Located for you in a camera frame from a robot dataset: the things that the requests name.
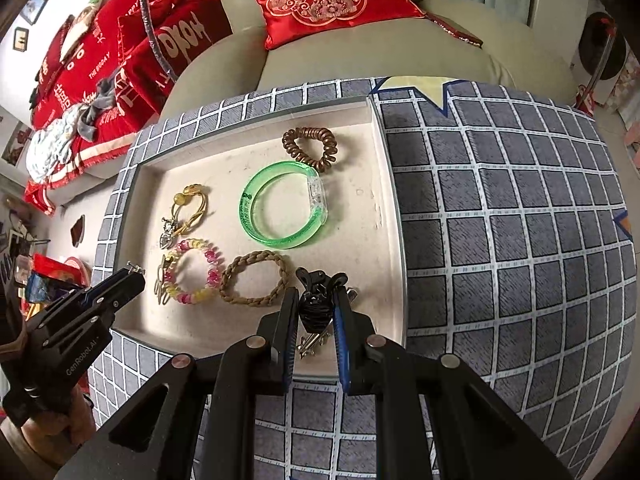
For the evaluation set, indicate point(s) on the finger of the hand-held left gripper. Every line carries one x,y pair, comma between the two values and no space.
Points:
120,302
110,285

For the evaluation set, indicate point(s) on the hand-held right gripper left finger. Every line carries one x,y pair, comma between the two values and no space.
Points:
291,345

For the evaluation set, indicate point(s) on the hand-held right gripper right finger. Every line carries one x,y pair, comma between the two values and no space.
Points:
342,340

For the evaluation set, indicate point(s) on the black claw hair clip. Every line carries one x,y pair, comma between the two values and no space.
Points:
315,310

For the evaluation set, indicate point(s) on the silver heart pendant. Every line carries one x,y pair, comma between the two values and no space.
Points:
166,240

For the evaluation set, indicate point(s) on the grey-green cardboard tray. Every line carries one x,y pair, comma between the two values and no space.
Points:
360,200

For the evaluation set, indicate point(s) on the person's left hand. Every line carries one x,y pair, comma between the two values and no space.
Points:
60,425

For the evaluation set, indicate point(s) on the colourful snack packets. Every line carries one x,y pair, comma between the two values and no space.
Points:
55,280

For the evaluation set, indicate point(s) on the small brown object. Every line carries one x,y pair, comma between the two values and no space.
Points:
78,230

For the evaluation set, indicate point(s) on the green translucent bangle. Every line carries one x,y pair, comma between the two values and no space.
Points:
250,220

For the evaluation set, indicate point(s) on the white blue crumpled cloth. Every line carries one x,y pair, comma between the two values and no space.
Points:
55,145

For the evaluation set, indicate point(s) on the grey grid tablecloth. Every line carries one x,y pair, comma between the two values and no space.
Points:
500,260

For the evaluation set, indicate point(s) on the grey crumpled cloth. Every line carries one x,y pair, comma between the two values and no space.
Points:
100,105

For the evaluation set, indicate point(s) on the red printed blanket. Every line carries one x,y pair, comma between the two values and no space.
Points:
55,85

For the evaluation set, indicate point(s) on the red printed pillow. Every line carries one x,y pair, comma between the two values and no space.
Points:
190,35

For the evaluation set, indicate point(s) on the yellow star patch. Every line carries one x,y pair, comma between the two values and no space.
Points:
415,87

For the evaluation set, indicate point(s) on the beige sofa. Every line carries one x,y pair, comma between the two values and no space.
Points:
475,50

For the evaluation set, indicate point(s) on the red embroidered cushion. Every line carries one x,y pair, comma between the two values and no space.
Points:
350,20

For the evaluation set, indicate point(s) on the red sequin strip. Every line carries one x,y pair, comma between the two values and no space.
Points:
455,30

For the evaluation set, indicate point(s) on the black disc with red stick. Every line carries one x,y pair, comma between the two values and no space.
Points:
602,45

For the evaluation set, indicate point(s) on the small dark wall frame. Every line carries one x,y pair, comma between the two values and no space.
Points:
20,39

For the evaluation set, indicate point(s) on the framed wall picture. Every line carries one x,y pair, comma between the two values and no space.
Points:
39,1

